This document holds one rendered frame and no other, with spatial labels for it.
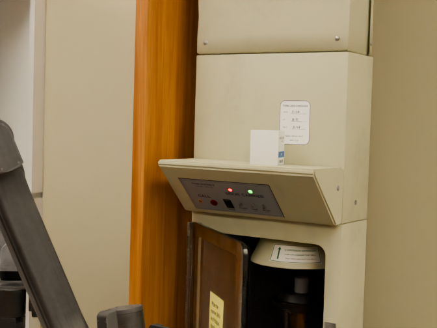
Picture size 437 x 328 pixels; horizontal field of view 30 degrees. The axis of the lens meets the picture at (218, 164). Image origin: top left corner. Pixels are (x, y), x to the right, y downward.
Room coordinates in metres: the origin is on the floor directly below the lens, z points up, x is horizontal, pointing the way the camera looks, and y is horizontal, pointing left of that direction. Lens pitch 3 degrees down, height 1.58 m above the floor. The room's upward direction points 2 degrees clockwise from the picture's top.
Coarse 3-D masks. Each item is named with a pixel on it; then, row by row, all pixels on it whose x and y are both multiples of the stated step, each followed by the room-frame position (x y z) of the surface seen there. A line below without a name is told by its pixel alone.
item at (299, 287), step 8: (296, 280) 1.57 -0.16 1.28; (304, 280) 1.56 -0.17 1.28; (296, 288) 1.57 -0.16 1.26; (304, 288) 1.56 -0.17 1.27; (280, 296) 1.57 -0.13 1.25; (288, 296) 1.55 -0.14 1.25; (296, 296) 1.54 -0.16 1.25; (304, 296) 1.54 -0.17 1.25; (312, 296) 1.54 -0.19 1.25; (320, 296) 1.56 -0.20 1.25
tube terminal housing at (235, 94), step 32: (224, 64) 1.55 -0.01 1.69; (256, 64) 1.51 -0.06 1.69; (288, 64) 1.48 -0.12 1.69; (320, 64) 1.44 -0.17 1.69; (352, 64) 1.43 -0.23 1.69; (224, 96) 1.55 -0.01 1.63; (256, 96) 1.51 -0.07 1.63; (288, 96) 1.48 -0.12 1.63; (320, 96) 1.44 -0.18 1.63; (352, 96) 1.43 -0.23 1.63; (224, 128) 1.55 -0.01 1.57; (256, 128) 1.51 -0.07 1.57; (320, 128) 1.44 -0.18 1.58; (352, 128) 1.44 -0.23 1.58; (288, 160) 1.47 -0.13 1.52; (320, 160) 1.44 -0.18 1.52; (352, 160) 1.44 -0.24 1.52; (352, 192) 1.45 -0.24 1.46; (224, 224) 1.55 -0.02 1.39; (256, 224) 1.51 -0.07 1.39; (288, 224) 1.47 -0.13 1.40; (320, 224) 1.44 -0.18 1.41; (352, 224) 1.45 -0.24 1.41; (352, 256) 1.46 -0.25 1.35; (352, 288) 1.46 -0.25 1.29; (352, 320) 1.47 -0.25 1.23
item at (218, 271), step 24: (192, 240) 1.55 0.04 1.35; (216, 240) 1.42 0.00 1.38; (192, 264) 1.55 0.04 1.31; (216, 264) 1.41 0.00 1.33; (240, 264) 1.30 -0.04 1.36; (192, 288) 1.55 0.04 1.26; (216, 288) 1.41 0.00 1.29; (240, 288) 1.29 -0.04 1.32; (192, 312) 1.54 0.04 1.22; (240, 312) 1.29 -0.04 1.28
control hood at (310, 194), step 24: (168, 168) 1.48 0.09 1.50; (192, 168) 1.45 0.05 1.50; (216, 168) 1.42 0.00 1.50; (240, 168) 1.39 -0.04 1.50; (264, 168) 1.37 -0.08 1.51; (288, 168) 1.35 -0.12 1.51; (312, 168) 1.36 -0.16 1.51; (336, 168) 1.39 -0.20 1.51; (288, 192) 1.38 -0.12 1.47; (312, 192) 1.35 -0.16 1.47; (336, 192) 1.39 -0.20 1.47; (264, 216) 1.47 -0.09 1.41; (288, 216) 1.43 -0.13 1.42; (312, 216) 1.40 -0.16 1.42; (336, 216) 1.39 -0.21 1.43
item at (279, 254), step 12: (264, 240) 1.55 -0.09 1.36; (276, 240) 1.52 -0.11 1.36; (264, 252) 1.53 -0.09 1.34; (276, 252) 1.51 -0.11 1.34; (288, 252) 1.50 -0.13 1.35; (300, 252) 1.50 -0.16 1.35; (312, 252) 1.50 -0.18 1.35; (264, 264) 1.51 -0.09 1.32; (276, 264) 1.50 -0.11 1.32; (288, 264) 1.49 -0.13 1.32; (300, 264) 1.49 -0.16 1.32; (312, 264) 1.49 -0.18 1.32; (324, 264) 1.50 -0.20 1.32
